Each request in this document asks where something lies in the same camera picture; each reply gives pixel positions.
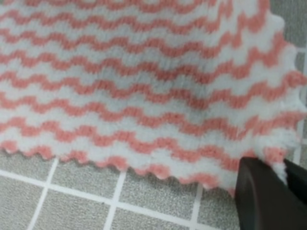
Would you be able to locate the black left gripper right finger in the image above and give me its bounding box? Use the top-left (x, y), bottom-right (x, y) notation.
top-left (284, 159), bottom-right (307, 206)

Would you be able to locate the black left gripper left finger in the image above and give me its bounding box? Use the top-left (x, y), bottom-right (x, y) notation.
top-left (235, 157), bottom-right (307, 230)

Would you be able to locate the pink white wavy towel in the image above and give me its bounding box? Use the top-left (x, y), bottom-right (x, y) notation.
top-left (0, 0), bottom-right (307, 192)

